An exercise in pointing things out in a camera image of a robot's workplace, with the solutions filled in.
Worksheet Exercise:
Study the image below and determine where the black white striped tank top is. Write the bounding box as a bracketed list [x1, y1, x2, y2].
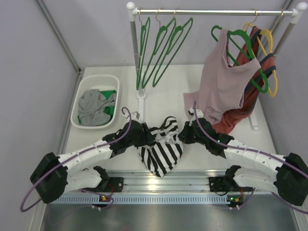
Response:
[137, 116, 183, 177]

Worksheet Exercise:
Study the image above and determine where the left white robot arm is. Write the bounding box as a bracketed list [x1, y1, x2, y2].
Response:
[30, 120, 155, 204]

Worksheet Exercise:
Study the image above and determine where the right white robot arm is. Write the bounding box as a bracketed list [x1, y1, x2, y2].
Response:
[179, 118, 308, 206]

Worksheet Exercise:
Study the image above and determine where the pink tank top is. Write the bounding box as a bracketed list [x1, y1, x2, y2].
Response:
[183, 28, 261, 125]

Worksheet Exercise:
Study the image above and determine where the rust red tank top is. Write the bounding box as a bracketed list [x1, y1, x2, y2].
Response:
[213, 25, 278, 134]

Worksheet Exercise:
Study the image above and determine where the green hanger holding pink top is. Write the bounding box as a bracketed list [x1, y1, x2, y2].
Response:
[211, 25, 269, 94]

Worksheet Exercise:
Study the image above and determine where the yellow hanger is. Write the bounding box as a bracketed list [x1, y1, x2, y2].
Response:
[243, 9, 278, 98]

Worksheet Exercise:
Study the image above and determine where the green cloth in basket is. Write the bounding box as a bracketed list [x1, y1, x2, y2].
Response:
[77, 90, 117, 122]

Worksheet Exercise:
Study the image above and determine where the white plastic laundry basket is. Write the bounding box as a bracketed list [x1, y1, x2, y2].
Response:
[71, 75, 120, 130]

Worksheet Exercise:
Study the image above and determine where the grey cloth in basket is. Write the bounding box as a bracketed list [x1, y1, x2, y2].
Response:
[77, 89, 112, 127]

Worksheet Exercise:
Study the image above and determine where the metal clothes rack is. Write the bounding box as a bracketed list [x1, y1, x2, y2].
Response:
[126, 2, 308, 122]

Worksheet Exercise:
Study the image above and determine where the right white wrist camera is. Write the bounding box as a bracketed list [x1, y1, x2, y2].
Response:
[188, 107, 204, 126]

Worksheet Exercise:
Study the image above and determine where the aluminium mounting rail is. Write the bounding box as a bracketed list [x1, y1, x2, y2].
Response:
[107, 169, 225, 194]

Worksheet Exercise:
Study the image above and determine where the slotted grey cable duct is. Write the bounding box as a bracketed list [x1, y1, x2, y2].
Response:
[53, 193, 243, 205]

